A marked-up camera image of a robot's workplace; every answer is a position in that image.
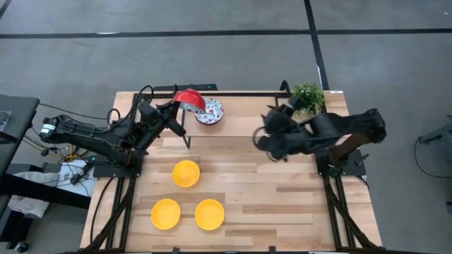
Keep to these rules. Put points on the black round object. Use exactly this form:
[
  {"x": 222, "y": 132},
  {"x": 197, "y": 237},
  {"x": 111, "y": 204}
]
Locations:
[{"x": 21, "y": 247}]

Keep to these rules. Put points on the yellow plastic bowl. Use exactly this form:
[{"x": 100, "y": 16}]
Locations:
[
  {"x": 186, "y": 173},
  {"x": 209, "y": 214},
  {"x": 165, "y": 214}
]

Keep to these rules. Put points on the white cloth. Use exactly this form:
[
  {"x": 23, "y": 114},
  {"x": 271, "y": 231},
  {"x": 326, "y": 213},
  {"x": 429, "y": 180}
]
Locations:
[{"x": 79, "y": 185}]

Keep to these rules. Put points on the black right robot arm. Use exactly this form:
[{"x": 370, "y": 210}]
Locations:
[{"x": 353, "y": 127}]

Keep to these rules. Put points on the black metal table frame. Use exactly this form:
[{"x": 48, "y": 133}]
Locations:
[{"x": 247, "y": 94}]

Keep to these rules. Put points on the green potted plant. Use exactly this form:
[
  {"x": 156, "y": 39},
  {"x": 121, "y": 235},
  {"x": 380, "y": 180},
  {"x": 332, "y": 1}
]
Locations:
[{"x": 310, "y": 97}]

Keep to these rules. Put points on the wooden shelf with black legs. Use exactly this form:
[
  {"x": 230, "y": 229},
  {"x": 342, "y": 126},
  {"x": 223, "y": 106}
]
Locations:
[{"x": 240, "y": 123}]

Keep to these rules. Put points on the long black bar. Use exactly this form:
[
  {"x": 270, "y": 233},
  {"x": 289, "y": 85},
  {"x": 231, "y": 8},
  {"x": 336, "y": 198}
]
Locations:
[{"x": 208, "y": 86}]

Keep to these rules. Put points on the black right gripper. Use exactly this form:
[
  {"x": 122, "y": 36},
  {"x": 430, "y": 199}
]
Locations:
[{"x": 286, "y": 134}]

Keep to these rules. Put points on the grey cloth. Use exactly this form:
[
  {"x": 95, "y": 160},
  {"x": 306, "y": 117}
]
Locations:
[{"x": 28, "y": 208}]

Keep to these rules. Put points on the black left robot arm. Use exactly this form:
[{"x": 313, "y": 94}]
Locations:
[{"x": 88, "y": 135}]

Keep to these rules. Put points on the black mount clamp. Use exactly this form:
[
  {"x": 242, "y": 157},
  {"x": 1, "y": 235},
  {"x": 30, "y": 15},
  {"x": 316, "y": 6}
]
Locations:
[
  {"x": 175, "y": 250},
  {"x": 272, "y": 250}
]

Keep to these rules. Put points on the dark grey side table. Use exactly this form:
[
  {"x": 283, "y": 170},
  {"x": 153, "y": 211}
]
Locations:
[{"x": 17, "y": 113}]

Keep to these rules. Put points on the black arched hook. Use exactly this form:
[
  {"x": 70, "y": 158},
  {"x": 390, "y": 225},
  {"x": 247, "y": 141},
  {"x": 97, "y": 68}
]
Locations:
[{"x": 282, "y": 85}]

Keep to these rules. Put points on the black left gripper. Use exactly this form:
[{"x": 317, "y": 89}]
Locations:
[{"x": 157, "y": 118}]

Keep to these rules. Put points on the floral bowl with red outside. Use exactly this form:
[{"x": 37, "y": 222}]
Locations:
[
  {"x": 189, "y": 97},
  {"x": 212, "y": 114}
]

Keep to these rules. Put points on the black bench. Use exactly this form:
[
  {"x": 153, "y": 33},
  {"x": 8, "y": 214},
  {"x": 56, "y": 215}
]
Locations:
[{"x": 42, "y": 194}]

